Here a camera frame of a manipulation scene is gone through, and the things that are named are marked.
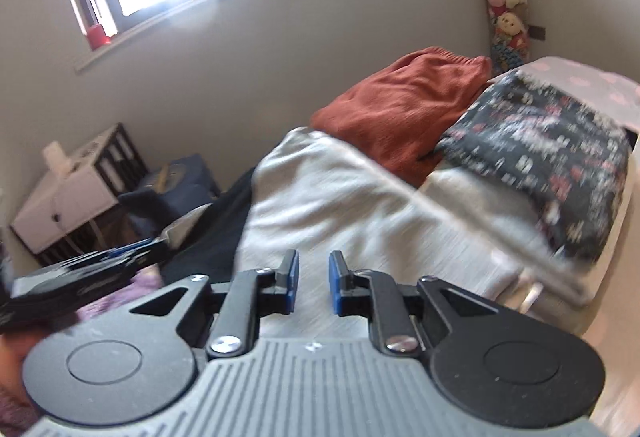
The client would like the grey shirt with black sleeves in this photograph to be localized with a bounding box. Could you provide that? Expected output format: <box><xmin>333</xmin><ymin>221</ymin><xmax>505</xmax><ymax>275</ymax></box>
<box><xmin>160</xmin><ymin>126</ymin><xmax>597</xmax><ymax>348</ymax></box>

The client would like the red object on windowsill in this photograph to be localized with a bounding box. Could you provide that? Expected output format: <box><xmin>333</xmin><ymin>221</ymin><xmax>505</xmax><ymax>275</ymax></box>
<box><xmin>84</xmin><ymin>23</ymin><xmax>112</xmax><ymax>51</ymax></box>

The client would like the navy blue bag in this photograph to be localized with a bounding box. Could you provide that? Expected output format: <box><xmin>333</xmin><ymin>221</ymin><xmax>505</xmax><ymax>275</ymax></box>
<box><xmin>119</xmin><ymin>154</ymin><xmax>222</xmax><ymax>239</ymax></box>

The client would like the rust orange folded cloth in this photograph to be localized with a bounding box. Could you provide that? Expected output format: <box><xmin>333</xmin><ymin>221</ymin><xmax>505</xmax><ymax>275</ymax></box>
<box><xmin>310</xmin><ymin>46</ymin><xmax>494</xmax><ymax>189</ymax></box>

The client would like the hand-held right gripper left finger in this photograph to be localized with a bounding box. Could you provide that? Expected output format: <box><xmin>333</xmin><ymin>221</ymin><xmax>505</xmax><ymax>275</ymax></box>
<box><xmin>130</xmin><ymin>250</ymin><xmax>301</xmax><ymax>360</ymax></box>

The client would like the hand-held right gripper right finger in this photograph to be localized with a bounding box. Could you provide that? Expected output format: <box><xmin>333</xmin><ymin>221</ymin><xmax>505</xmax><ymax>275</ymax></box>
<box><xmin>327</xmin><ymin>249</ymin><xmax>497</xmax><ymax>357</ymax></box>

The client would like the bed with pink dotted sheet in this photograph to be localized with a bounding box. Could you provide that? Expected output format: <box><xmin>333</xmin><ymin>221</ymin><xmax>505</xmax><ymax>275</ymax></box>
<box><xmin>420</xmin><ymin>55</ymin><xmax>640</xmax><ymax>437</ymax></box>

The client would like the white cabinet with black grid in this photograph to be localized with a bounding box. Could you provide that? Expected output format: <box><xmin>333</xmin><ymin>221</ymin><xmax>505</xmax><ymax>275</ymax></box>
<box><xmin>10</xmin><ymin>121</ymin><xmax>152</xmax><ymax>269</ymax></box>

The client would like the black printed pillow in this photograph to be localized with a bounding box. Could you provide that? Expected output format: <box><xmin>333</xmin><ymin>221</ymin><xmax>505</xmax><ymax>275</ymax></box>
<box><xmin>434</xmin><ymin>68</ymin><xmax>632</xmax><ymax>264</ymax></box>

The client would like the purple fuzzy garment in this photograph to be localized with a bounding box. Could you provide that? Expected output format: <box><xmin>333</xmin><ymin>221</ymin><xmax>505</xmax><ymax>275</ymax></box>
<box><xmin>0</xmin><ymin>266</ymin><xmax>168</xmax><ymax>437</ymax></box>

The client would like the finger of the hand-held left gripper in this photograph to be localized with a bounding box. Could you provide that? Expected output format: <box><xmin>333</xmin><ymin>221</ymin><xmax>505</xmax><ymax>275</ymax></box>
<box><xmin>106</xmin><ymin>238</ymin><xmax>169</xmax><ymax>269</ymax></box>

